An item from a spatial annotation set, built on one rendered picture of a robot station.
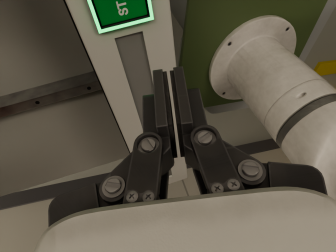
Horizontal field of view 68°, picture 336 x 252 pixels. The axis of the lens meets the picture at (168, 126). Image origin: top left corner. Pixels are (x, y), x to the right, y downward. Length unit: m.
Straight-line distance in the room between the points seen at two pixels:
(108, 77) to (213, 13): 0.23
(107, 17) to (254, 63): 0.29
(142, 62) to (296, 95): 0.23
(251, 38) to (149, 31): 0.27
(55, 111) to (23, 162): 0.17
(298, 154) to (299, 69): 0.14
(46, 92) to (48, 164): 0.25
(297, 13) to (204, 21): 0.19
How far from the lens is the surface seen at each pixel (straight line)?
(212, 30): 0.47
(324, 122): 0.39
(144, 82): 0.32
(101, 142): 0.61
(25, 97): 0.48
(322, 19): 0.63
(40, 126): 0.56
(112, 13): 0.26
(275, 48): 0.49
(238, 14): 0.48
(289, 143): 0.41
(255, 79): 0.46
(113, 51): 0.28
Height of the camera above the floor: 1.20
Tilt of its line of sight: 38 degrees down
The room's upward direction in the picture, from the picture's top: 159 degrees clockwise
